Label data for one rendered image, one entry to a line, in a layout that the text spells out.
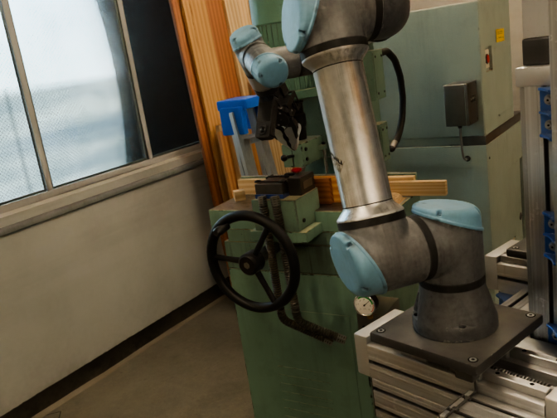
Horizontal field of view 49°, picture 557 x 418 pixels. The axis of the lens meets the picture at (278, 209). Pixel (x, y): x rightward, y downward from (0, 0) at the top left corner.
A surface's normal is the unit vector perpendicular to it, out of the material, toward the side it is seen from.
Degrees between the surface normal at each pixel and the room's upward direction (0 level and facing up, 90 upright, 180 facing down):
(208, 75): 87
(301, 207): 90
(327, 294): 90
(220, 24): 87
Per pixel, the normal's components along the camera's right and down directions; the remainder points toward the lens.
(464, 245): 0.32, 0.19
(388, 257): 0.23, -0.08
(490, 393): -0.74, 0.27
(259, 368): -0.50, 0.29
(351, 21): 0.46, -0.08
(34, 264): 0.83, 0.03
